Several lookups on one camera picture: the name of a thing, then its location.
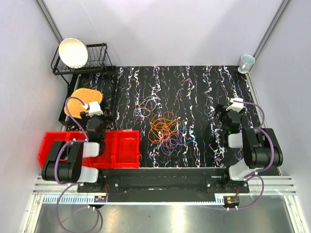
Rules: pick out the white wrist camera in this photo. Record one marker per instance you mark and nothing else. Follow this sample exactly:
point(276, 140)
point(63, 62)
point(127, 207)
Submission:
point(94, 109)
point(236, 104)

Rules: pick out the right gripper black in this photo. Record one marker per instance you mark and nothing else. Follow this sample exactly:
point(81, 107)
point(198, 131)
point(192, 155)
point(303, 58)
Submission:
point(223, 110)

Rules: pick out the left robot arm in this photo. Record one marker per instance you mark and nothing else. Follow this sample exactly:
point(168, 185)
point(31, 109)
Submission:
point(61, 158)

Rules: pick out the red bin right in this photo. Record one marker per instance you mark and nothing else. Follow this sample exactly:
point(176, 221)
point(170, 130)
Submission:
point(125, 152)

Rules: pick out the white bowl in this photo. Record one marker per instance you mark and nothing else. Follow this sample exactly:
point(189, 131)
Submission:
point(73, 53)

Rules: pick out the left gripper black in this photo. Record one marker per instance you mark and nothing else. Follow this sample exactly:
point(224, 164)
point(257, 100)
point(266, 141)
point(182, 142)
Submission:
point(107, 119)

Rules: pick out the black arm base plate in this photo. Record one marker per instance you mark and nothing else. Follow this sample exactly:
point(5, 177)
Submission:
point(161, 185)

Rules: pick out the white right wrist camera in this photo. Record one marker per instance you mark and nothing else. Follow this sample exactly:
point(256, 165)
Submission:
point(236, 104)

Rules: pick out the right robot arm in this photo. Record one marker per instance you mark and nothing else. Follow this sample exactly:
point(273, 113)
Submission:
point(260, 147)

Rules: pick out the red bin far left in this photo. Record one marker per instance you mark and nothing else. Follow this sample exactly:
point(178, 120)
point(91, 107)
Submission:
point(47, 143)

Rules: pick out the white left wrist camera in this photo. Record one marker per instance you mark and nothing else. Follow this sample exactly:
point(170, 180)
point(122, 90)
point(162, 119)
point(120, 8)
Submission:
point(94, 109)

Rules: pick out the black patterned table mat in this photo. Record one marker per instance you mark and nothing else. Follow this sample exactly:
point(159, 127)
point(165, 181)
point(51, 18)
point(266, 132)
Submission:
point(190, 95)

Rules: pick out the black tray stand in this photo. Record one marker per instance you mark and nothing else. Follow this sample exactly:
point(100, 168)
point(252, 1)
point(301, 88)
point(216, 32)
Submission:
point(91, 87)

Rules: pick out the black wire dish rack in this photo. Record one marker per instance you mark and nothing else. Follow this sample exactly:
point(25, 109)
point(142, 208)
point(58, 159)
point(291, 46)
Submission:
point(98, 61)

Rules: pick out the pale blue mug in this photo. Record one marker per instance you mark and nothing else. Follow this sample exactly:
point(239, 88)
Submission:
point(245, 63)

